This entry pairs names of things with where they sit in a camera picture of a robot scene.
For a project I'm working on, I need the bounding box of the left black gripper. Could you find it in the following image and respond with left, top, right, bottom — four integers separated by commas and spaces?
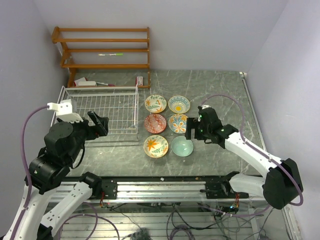
57, 109, 109, 163

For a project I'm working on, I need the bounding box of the red patterned blue bowl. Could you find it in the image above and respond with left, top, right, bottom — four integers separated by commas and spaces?
144, 113, 167, 134

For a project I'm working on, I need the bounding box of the orange star leaf bowl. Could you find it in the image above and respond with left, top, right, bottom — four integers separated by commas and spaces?
143, 135, 169, 159

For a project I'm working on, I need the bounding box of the star and leaves bowl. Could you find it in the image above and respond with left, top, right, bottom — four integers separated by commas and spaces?
144, 94, 167, 114

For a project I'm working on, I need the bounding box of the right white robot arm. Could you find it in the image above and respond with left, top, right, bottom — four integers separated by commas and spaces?
184, 105, 304, 210

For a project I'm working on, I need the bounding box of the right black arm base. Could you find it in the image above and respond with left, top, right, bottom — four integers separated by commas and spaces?
199, 181, 231, 199

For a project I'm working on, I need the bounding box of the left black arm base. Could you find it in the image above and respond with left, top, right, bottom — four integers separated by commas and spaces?
101, 179, 118, 200

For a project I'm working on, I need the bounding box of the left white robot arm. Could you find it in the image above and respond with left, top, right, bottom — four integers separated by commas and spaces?
1, 111, 109, 240

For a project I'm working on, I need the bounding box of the wooden shelf rack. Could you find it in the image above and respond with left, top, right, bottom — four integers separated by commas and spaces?
51, 26, 151, 89

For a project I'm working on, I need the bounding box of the orange blue floral bowl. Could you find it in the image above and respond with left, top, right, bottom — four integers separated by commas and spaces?
168, 113, 188, 134

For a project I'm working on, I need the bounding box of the plain light teal bowl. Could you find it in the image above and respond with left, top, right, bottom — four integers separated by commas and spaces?
171, 136, 194, 157

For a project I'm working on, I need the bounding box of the blue yellow sun bowl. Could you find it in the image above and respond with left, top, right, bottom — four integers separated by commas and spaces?
168, 95, 191, 114

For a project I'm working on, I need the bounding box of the pink white pen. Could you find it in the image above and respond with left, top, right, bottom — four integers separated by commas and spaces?
96, 82, 115, 87

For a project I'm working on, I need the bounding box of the white eraser block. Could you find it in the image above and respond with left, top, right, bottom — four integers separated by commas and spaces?
77, 81, 98, 87

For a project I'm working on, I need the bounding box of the small red white box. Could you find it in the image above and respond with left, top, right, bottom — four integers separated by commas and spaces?
135, 76, 144, 86

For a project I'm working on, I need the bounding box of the green white pen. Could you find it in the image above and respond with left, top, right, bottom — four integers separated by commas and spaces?
98, 53, 124, 57

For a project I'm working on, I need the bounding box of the white wire dish rack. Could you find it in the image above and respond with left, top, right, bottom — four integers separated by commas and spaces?
57, 86, 139, 135

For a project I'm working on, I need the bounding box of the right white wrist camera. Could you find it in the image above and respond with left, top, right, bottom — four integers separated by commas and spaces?
201, 105, 210, 110

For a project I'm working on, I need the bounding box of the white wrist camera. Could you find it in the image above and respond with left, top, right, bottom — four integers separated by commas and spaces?
201, 105, 210, 110
47, 99, 84, 124

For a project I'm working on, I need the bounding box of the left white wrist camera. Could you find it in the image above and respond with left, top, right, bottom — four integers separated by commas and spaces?
47, 99, 84, 124

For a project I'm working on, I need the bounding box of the aluminium mounting rail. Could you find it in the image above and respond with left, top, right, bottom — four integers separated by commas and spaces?
47, 181, 266, 203

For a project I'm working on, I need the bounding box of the black cable bundle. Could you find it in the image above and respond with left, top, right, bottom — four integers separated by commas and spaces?
107, 199, 276, 240

